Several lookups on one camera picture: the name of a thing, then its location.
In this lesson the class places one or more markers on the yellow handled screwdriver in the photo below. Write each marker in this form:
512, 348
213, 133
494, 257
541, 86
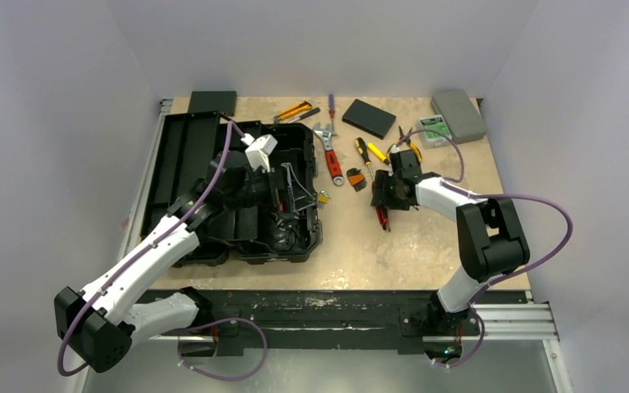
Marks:
378, 154

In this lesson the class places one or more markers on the red black handled tool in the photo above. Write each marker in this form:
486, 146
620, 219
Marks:
383, 219

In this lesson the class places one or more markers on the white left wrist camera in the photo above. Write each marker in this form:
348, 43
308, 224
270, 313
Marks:
258, 150

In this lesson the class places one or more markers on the black plastic toolbox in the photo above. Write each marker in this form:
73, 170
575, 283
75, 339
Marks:
188, 144

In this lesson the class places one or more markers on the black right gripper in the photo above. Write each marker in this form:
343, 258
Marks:
381, 191

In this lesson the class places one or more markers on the green labelled clear box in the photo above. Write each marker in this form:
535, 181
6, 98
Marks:
435, 131

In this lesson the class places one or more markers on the black yellow stubby screwdriver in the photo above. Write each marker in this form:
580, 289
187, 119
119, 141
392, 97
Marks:
362, 149

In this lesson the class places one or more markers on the black network switch box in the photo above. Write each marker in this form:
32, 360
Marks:
223, 102

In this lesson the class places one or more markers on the black flat box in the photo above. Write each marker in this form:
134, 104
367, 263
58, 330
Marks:
368, 118

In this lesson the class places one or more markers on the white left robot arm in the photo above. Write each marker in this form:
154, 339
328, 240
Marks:
101, 322

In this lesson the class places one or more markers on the black handled pliers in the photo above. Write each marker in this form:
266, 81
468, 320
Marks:
291, 227

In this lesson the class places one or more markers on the grey plastic case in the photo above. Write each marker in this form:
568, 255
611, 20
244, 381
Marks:
462, 118

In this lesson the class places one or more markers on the red handled adjustable wrench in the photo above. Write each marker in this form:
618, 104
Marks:
325, 135

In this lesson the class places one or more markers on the yellow handled pliers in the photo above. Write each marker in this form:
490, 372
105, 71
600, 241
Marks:
404, 136

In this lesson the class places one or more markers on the red blue screwdriver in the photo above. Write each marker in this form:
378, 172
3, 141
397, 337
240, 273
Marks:
331, 106

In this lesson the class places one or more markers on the aluminium rail frame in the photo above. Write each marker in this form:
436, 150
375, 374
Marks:
528, 322

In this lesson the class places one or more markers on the yellow utility knife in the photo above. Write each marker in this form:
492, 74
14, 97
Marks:
292, 111

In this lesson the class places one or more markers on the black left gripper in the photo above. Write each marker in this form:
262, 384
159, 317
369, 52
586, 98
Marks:
278, 198

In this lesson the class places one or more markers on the black orange hex key holder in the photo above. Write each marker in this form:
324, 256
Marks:
356, 179

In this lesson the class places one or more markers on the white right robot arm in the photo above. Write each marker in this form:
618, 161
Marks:
490, 236

